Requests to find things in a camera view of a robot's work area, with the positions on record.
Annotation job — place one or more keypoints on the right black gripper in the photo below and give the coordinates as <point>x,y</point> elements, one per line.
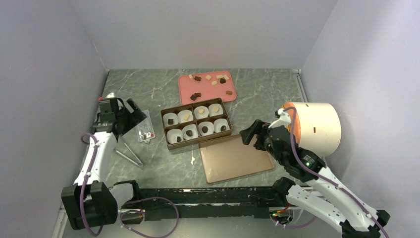
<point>258,127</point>

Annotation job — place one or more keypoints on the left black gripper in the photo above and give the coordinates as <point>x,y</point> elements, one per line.
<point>135,117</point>

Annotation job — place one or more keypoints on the gold box lid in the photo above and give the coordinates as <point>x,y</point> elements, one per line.
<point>228,158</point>

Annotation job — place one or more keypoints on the rose gold tongs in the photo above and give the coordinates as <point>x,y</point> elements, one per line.
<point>133,159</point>

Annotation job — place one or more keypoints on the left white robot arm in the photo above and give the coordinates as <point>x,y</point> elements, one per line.
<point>89,203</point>

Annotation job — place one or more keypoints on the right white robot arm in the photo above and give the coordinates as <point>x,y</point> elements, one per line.
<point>339,207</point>

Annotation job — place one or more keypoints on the white paper leaflet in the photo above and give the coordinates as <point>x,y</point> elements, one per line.
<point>145,130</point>

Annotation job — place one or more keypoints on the white paper cup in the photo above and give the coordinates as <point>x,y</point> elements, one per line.
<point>173,134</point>
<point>210,126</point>
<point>182,114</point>
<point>218,123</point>
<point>192,127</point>
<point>211,113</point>
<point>170,116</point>
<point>204,115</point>

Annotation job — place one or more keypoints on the cream orange cylinder container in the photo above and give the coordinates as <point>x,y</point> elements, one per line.
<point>317,127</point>

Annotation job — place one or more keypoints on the pink plastic tray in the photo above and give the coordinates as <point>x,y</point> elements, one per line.
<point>192,83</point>

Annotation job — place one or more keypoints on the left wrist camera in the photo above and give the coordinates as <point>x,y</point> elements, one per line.
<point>108,96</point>

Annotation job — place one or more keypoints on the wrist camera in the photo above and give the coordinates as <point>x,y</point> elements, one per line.
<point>282,119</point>
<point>108,96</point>

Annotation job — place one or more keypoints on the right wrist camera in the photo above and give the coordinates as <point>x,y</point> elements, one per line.
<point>282,119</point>

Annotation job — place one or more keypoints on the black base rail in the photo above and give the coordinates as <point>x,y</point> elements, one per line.
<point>165,203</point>

